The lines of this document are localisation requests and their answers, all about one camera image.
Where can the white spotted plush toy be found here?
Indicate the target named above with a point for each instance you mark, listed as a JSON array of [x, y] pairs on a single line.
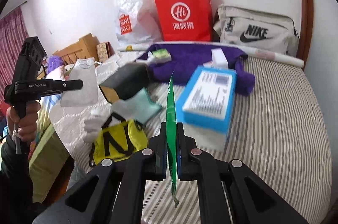
[[67, 69]]

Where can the brown patterned notebook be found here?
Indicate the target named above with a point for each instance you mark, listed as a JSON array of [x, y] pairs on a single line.
[[104, 51]]

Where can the pink striped curtain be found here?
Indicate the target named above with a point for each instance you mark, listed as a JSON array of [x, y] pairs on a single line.
[[13, 33]]

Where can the mint green cloth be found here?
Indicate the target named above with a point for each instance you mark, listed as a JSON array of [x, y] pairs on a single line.
[[139, 107]]

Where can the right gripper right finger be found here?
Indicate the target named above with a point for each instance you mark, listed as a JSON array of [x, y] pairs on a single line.
[[229, 192]]

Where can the person's left hand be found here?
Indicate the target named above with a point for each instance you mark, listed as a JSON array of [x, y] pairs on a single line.
[[27, 126]]

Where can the purple towel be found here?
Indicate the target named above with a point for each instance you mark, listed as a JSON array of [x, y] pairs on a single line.
[[186, 57]]

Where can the striped mattress pad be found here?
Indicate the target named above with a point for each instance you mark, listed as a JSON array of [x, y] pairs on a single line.
[[278, 131]]

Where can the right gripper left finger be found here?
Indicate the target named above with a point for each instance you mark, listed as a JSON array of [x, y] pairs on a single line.
[[113, 192]]

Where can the green chopstick wrapper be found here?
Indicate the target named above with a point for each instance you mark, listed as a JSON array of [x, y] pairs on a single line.
[[171, 139]]

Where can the rolled white poster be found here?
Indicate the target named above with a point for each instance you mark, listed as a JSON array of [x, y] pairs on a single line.
[[252, 52]]

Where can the dark green tea box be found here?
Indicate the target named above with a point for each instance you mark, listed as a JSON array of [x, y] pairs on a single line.
[[126, 82]]

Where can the green bed sheet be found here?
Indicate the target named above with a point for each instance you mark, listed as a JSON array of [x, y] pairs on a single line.
[[47, 157]]

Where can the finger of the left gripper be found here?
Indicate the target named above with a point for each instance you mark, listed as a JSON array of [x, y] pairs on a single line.
[[47, 86]]

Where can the white sponge block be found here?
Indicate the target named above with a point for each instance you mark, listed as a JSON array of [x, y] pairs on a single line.
[[219, 60]]

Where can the white Miniso plastic bag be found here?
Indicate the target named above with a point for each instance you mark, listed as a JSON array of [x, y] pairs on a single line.
[[136, 22]]

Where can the blue tissue pack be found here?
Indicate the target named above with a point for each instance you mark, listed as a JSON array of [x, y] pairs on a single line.
[[205, 106]]

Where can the beige Nike waist bag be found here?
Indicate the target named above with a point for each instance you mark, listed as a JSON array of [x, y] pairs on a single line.
[[257, 29]]

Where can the yellow black pouch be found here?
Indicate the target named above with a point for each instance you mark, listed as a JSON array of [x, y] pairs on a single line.
[[117, 140]]

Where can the person's left forearm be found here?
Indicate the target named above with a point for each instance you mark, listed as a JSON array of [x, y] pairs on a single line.
[[16, 185]]

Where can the green tissue pack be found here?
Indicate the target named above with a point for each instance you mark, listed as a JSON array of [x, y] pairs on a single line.
[[160, 56]]

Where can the purple plush toy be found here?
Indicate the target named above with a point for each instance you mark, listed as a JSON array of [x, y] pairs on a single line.
[[54, 62]]

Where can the brown wooden door frame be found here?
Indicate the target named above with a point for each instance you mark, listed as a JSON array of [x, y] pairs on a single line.
[[306, 30]]

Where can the red Haidilao paper bag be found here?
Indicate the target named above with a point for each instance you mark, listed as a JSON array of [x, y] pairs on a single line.
[[185, 20]]

